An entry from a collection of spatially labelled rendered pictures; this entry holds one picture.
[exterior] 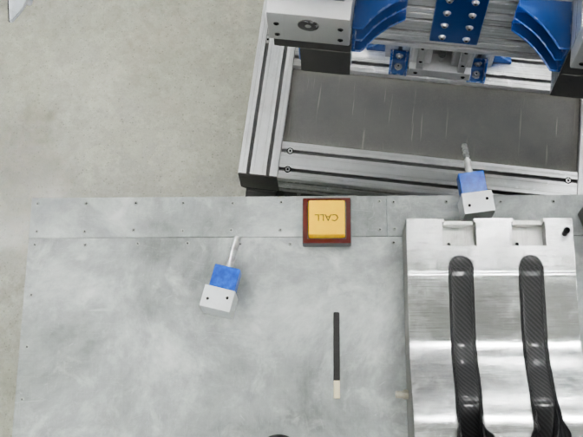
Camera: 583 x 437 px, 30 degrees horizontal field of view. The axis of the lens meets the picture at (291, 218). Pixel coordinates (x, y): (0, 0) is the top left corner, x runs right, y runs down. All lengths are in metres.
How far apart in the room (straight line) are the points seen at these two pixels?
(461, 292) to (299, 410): 0.31
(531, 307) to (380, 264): 0.26
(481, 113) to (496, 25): 0.60
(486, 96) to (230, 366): 1.08
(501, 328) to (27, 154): 1.49
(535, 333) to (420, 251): 0.22
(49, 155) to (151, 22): 0.44
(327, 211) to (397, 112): 0.79
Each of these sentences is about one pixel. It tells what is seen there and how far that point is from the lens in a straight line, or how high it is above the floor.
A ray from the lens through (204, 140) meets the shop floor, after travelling 2.75.
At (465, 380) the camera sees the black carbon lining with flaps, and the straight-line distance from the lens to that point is 1.66.
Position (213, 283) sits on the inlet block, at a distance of 1.75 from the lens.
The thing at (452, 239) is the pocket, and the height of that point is 0.86.
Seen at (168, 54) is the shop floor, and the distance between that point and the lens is 2.86.
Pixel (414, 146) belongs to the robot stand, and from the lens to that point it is 2.50.
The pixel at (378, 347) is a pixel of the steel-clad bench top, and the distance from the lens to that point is 1.76.
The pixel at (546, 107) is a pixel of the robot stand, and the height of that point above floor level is 0.21.
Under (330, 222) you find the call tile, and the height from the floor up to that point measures 0.84.
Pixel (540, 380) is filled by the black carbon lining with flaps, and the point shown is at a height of 0.90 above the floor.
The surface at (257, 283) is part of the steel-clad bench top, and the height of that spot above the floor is 0.80.
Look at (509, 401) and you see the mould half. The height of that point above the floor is 0.92.
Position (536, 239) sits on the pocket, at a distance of 1.77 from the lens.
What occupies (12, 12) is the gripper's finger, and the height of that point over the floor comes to 1.45.
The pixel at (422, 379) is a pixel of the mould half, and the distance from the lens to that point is 1.65.
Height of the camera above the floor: 2.53
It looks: 72 degrees down
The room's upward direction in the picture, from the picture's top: 7 degrees counter-clockwise
